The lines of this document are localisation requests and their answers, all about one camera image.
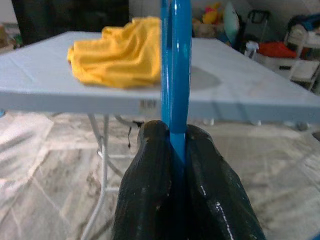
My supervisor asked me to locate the red cloth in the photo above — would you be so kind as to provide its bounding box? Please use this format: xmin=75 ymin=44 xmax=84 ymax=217
xmin=258 ymin=41 xmax=298 ymax=59

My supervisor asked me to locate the white low table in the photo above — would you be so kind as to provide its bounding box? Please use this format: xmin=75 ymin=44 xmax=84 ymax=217
xmin=246 ymin=51 xmax=320 ymax=92

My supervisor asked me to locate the yellow cloth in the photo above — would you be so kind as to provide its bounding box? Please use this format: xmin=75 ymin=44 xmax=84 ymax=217
xmin=66 ymin=16 xmax=163 ymax=89

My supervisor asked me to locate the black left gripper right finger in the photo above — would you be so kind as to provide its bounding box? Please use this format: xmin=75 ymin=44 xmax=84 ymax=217
xmin=184 ymin=124 xmax=267 ymax=240

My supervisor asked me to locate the grey folding table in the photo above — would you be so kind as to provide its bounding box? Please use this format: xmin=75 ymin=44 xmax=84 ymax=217
xmin=0 ymin=31 xmax=320 ymax=240

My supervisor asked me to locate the blue plastic hanger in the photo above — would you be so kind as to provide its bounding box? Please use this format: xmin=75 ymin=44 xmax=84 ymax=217
xmin=159 ymin=0 xmax=194 ymax=240

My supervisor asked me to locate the black television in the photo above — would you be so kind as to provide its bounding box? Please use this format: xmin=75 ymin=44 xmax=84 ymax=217
xmin=11 ymin=0 xmax=130 ymax=46

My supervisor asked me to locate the yellow plush toy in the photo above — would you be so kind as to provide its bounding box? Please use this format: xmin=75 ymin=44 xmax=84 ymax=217
xmin=201 ymin=1 xmax=224 ymax=25

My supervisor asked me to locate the clear water bottle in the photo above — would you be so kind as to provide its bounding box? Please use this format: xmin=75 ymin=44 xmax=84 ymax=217
xmin=244 ymin=40 xmax=260 ymax=60

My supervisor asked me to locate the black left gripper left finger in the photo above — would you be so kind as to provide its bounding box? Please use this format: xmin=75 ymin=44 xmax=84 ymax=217
xmin=111 ymin=119 xmax=175 ymax=240

